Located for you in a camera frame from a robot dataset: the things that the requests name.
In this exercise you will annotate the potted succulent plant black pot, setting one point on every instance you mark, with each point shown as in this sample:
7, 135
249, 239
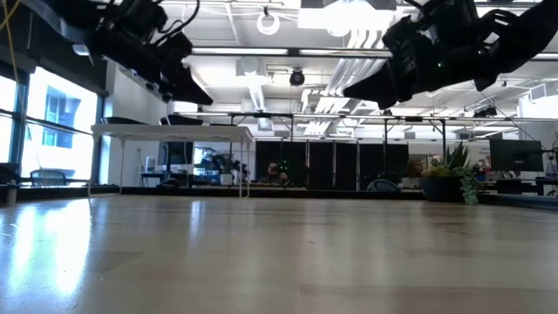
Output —
440, 189

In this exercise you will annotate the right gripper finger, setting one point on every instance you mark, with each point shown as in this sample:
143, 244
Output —
379, 98
375, 87

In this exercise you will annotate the small white pot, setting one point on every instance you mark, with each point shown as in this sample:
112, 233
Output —
226, 179

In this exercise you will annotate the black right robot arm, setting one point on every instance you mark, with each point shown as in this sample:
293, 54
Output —
523, 39

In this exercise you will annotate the person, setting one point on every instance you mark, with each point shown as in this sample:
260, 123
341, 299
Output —
274, 172

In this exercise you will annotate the dark background monitor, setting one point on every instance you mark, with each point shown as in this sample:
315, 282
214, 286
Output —
176, 152

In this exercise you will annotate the black folding partition screen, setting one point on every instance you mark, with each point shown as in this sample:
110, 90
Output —
322, 163

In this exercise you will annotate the grey office chair back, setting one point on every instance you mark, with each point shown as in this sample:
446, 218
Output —
383, 185

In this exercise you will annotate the black deep bowl plate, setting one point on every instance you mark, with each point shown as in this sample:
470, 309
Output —
183, 121

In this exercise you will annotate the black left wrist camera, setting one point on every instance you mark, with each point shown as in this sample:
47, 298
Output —
144, 17

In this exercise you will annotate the dark office desk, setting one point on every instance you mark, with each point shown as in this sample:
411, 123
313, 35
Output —
508, 186

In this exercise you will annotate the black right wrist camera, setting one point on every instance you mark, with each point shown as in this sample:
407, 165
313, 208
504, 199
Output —
453, 22

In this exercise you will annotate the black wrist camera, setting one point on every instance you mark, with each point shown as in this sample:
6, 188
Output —
144, 17
453, 22

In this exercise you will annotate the black round hanging camera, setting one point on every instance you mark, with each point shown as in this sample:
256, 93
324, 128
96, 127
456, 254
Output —
297, 78

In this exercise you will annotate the small black mounted camera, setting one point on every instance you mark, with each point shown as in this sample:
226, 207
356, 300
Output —
486, 112

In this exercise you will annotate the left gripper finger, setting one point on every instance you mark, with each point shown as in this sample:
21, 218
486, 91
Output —
169, 93
192, 93

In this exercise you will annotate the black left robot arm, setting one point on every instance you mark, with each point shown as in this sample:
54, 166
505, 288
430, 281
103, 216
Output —
117, 48

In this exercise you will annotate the black computer monitor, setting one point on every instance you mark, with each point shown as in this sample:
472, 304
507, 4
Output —
516, 154

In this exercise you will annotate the mesh office chair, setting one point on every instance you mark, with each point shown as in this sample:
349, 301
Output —
48, 178

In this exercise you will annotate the black table edge rail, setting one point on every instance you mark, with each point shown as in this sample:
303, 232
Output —
144, 190

